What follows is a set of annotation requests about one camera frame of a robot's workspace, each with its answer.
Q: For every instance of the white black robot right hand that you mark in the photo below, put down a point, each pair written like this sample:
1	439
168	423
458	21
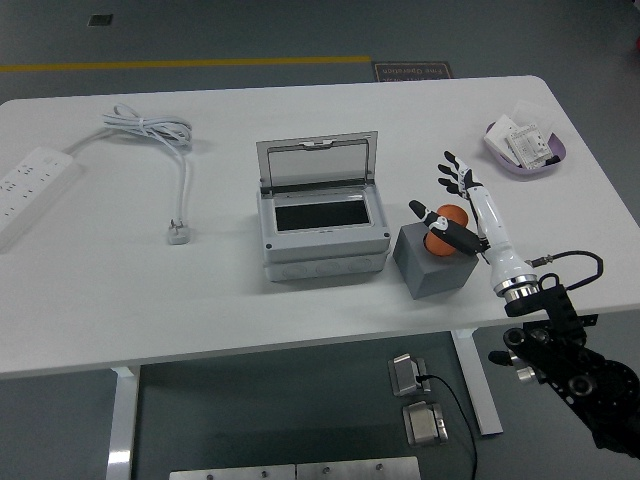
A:
492	220

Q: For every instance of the orange cylindrical battery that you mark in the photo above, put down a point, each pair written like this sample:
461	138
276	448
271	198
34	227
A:
450	212

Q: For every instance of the transparent hinged box lid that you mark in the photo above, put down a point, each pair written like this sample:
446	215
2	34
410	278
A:
265	160

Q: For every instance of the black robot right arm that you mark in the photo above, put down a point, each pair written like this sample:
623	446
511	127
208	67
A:
560	305

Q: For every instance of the grey plastic electrical box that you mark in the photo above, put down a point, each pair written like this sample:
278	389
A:
325	250

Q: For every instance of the purple plastic tray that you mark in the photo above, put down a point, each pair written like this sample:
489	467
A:
520	172

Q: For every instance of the grey cube holder block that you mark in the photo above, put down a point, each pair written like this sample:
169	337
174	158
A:
435	277

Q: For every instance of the white socket plate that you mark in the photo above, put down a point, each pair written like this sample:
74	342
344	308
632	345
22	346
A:
527	145

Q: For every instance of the small black part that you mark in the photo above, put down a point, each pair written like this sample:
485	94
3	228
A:
551	160

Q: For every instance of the white cardboard packet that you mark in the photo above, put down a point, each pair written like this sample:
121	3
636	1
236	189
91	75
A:
500	135

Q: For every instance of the clear plastic bag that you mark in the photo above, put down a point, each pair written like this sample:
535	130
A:
530	110

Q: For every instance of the black table control panel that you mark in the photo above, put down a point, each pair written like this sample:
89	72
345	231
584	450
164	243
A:
592	318

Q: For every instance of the dark floor sign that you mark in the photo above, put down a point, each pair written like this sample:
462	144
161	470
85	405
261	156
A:
412	71

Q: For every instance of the white table leg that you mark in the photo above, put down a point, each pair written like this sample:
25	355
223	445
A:
122	425
480	390

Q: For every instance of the metal foot pedal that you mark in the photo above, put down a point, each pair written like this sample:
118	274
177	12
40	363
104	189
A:
405	375
425	425

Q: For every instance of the yellow floor tape line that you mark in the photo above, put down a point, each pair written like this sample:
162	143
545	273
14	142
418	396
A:
200	63

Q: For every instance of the dark floor hatch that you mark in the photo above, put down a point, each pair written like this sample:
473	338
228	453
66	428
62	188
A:
100	20

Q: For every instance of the white power strip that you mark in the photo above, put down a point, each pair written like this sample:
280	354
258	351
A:
30	185

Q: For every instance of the metal base plate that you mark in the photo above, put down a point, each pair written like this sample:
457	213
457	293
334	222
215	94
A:
357	470
230	474

